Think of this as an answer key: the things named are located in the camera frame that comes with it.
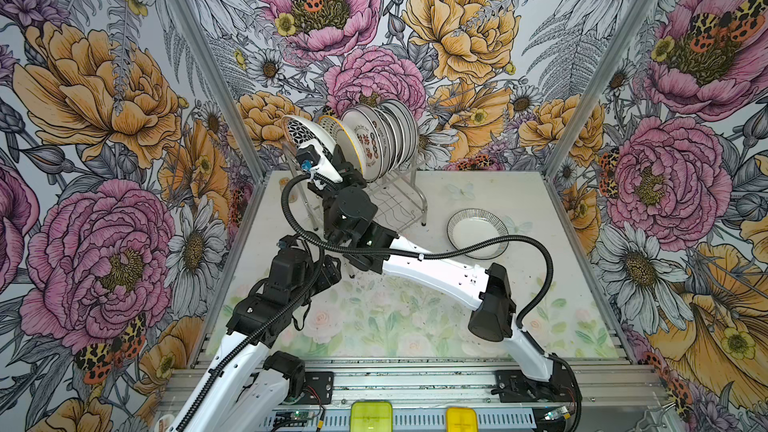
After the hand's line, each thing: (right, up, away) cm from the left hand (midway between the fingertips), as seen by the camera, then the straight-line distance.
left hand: (327, 277), depth 76 cm
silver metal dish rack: (+17, +21, +32) cm, 42 cm away
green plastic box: (+12, -30, -7) cm, 33 cm away
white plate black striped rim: (+45, +11, +29) cm, 54 cm away
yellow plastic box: (+32, -32, -6) cm, 45 cm away
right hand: (+5, +30, -11) cm, 32 cm away
